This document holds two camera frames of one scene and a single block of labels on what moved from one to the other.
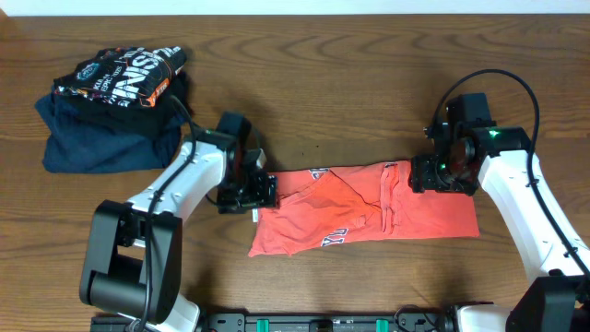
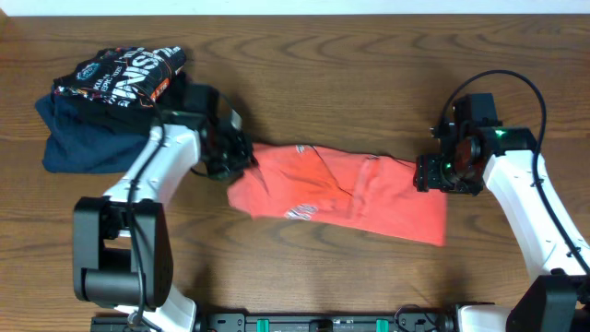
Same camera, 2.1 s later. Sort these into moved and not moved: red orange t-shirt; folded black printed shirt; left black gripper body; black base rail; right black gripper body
Moved: left black gripper body; red orange t-shirt
Not moved: black base rail; folded black printed shirt; right black gripper body
